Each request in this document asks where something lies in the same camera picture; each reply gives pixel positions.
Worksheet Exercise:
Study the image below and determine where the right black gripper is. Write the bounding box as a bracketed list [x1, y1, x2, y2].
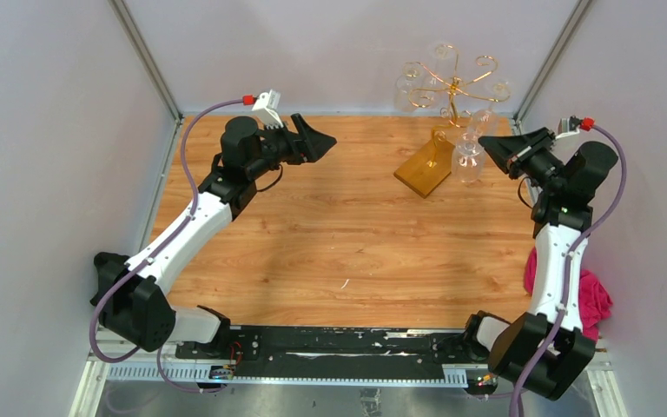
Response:
[478, 127, 566, 193]

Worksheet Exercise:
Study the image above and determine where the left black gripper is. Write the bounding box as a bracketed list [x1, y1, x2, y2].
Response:
[246, 114, 335, 180]

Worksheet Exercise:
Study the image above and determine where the clear ribbed wine glass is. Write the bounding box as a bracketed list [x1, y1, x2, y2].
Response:
[452, 132, 486, 183]

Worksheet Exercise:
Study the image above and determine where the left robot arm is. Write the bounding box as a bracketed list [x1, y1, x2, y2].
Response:
[91, 114, 337, 359]

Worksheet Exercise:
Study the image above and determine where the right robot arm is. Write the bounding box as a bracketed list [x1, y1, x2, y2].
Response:
[461, 128, 627, 400]

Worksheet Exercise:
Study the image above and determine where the clear wine glass right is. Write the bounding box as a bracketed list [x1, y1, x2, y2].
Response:
[467, 78, 512, 136]

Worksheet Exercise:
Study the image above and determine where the clear wine glass back left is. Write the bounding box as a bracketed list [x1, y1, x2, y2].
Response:
[393, 62, 423, 113]

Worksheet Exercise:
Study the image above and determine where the clear wine glass back top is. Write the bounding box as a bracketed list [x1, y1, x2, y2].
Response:
[426, 41, 459, 66]

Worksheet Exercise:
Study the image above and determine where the pink cloth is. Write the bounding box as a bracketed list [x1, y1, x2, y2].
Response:
[524, 248, 613, 341]

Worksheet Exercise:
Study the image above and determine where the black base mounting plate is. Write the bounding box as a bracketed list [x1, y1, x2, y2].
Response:
[171, 325, 487, 383]

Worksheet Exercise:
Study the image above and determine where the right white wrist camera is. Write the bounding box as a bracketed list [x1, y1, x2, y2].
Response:
[555, 116, 582, 141]

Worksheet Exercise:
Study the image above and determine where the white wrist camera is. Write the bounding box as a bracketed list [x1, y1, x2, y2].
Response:
[555, 116, 582, 141]
[252, 89, 284, 129]

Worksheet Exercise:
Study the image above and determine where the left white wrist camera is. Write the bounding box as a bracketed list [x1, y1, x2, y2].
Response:
[252, 89, 284, 129]

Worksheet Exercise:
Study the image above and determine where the gold wire glass rack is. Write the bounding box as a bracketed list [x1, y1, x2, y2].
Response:
[393, 46, 499, 198]

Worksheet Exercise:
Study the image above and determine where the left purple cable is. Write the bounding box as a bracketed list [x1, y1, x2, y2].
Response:
[89, 95, 254, 395]

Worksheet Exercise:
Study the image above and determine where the aluminium frame rail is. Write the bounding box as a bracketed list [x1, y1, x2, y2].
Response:
[69, 336, 628, 417]

